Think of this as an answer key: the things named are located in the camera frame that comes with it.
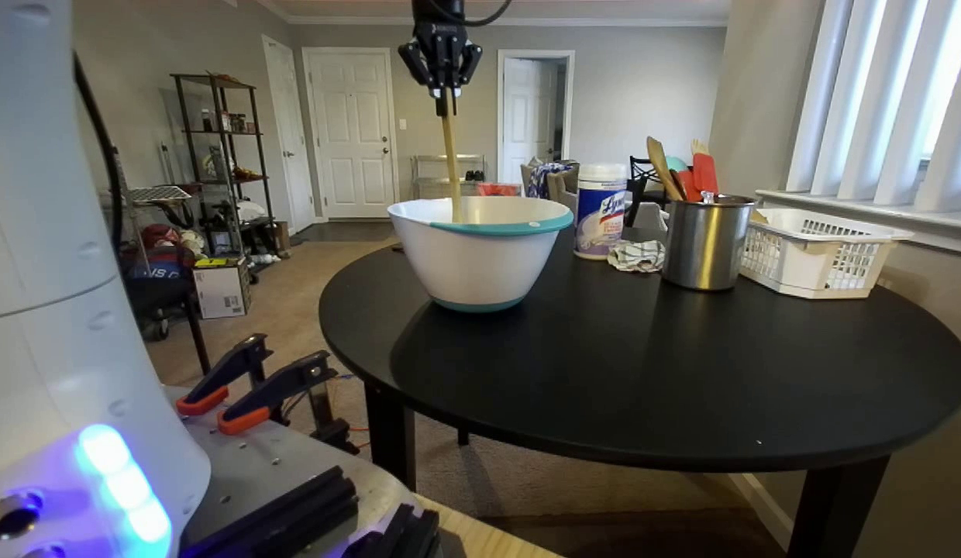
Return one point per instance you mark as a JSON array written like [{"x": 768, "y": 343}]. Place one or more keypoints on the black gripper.
[{"x": 437, "y": 35}]

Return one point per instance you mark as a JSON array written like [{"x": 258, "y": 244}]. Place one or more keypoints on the wooden spoon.
[{"x": 450, "y": 163}]

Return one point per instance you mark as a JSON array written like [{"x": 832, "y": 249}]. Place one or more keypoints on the white mixing bowl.
[{"x": 482, "y": 251}]

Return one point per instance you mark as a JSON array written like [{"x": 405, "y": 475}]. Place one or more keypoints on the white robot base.
[{"x": 94, "y": 460}]

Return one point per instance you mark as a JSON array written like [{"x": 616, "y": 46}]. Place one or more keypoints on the white interior door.
[{"x": 534, "y": 108}]

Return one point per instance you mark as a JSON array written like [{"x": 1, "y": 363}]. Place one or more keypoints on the white front door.
[{"x": 355, "y": 129}]

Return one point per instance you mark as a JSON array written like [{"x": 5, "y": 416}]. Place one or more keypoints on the glass shoe shelf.
[{"x": 432, "y": 176}]

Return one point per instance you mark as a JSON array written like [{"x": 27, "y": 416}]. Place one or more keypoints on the disinfecting wipes canister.
[{"x": 604, "y": 203}]

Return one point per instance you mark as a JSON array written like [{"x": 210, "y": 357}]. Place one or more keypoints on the black metal shelving unit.
[{"x": 229, "y": 164}]

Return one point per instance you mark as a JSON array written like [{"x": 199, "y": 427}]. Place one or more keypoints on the wooden spatula in holder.
[{"x": 662, "y": 169}]

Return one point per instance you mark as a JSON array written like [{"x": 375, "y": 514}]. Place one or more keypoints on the red spatula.
[{"x": 698, "y": 176}]

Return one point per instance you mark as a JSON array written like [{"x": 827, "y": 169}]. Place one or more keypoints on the steel utensil holder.
[{"x": 704, "y": 244}]

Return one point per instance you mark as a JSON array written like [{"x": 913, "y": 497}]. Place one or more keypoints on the cardboard box on floor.
[{"x": 220, "y": 288}]

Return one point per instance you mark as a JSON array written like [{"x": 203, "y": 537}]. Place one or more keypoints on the round black table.
[{"x": 633, "y": 371}]

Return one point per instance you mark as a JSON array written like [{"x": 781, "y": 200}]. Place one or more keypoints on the orange black clamp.
[
  {"x": 308, "y": 380},
  {"x": 242, "y": 357}
]

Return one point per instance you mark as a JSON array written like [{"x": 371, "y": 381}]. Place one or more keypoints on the white plastic basket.
[{"x": 817, "y": 255}]

